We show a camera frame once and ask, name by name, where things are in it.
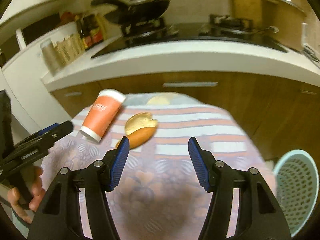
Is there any silver drawer handle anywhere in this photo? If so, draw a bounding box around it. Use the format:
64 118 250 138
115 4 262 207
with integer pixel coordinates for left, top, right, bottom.
162 82 218 88
64 92 82 97

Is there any grey left sleeve forearm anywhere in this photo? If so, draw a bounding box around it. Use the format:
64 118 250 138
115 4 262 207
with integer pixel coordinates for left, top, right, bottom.
11 205 34 238

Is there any black wok pan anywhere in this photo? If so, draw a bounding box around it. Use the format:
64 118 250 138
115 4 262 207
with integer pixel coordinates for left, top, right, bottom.
91 0 170 25

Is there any orange carrot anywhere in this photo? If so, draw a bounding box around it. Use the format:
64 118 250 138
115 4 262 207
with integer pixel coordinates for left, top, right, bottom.
125 127 157 149

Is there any silver cylindrical canister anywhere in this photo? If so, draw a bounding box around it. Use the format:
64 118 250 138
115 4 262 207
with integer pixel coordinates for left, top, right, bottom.
40 39 62 75

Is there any tan potato chip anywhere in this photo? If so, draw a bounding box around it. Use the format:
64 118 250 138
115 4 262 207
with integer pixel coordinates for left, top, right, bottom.
125 112 158 135

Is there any silver drawer handle centre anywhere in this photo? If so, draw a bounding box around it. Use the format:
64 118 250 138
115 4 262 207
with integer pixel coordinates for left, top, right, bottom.
162 82 218 88

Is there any black gas stove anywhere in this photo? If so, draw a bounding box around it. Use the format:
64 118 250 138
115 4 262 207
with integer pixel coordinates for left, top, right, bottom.
92 14 287 59

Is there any silver drawer handle left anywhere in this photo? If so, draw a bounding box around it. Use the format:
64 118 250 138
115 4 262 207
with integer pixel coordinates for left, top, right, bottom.
64 92 82 97

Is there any person's left hand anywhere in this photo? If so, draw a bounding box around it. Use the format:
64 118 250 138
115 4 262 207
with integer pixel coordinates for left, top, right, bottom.
7 166 46 224

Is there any dark sauce bottle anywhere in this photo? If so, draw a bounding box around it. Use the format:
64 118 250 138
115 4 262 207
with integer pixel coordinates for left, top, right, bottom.
74 15 93 50

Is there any beige slotted basket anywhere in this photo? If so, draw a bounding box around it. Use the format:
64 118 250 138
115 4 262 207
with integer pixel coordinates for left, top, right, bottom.
55 34 85 66

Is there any floral striped table cloth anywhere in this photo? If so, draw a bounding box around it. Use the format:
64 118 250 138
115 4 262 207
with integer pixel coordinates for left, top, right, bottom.
42 93 277 239

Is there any brown pot with lid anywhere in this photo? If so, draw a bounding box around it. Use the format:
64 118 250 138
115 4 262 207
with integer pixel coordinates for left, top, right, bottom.
261 0 306 51

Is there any red label sauce bottle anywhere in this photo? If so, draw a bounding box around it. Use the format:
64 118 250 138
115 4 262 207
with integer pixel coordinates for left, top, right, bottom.
85 14 104 45

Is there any white kitchen counter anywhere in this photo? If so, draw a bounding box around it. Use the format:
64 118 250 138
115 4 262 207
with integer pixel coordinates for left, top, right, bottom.
41 40 319 92

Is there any light blue perforated waste basket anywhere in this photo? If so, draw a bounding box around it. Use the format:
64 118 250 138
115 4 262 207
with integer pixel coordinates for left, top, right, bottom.
273 150 319 237

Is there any orange white cylindrical canister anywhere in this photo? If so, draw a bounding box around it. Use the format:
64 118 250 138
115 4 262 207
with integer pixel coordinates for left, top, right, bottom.
80 89 126 142

